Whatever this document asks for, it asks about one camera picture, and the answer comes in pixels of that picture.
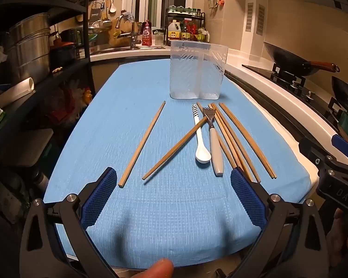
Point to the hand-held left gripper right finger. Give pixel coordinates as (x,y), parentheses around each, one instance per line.
(246,197)

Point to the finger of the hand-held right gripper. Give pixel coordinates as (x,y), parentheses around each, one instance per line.
(311,150)
(345,147)

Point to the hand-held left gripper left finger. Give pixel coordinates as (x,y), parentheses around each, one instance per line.
(103,197)

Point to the white ceramic spoon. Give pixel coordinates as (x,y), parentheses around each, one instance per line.
(203,155)

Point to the clear plastic utensil holder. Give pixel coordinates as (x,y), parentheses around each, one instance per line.
(197,69)

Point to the person's right hand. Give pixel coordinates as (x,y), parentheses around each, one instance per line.
(340,234)

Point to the person's left hand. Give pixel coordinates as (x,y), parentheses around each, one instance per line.
(156,270)

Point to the blue table mat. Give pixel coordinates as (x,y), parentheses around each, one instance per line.
(110,121)

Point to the black gas stove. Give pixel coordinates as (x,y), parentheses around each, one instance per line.
(281,76)

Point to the grey box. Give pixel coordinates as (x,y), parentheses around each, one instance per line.
(29,144)

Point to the red plastic bag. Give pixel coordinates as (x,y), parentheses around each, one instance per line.
(63,107)

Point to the yellow toy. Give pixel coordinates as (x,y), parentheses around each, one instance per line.
(88,96)

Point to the ginger root piece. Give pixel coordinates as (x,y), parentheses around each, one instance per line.
(57,70)

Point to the white paper roll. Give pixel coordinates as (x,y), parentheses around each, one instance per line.
(16,91)

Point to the steel sink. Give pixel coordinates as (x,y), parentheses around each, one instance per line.
(116,49)

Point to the black pot with red lid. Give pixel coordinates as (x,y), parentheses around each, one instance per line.
(62,53)

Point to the large steel pot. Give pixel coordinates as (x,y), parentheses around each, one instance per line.
(30,29)
(27,63)

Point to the black shelf rack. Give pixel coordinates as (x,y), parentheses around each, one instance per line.
(84,34)

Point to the steel kitchen faucet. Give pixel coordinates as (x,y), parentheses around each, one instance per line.
(132,36)

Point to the wooden cutting board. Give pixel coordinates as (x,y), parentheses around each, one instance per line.
(117,33)

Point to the red dish soap bottle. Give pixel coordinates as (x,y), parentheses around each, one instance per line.
(146,34)

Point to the glass jar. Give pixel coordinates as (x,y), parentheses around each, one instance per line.
(159,38)

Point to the dark sauce bottle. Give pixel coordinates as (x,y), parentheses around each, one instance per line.
(185,31)

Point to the black spice rack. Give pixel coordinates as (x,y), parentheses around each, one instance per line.
(201,16)

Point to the yellow oil bottle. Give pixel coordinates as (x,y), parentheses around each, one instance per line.
(174,31)

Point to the metal grater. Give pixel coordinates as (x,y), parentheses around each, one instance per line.
(96,11)

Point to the white ladle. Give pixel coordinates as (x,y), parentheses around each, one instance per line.
(112,7)

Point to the grey wall vent panel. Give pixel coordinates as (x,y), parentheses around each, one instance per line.
(249,17)

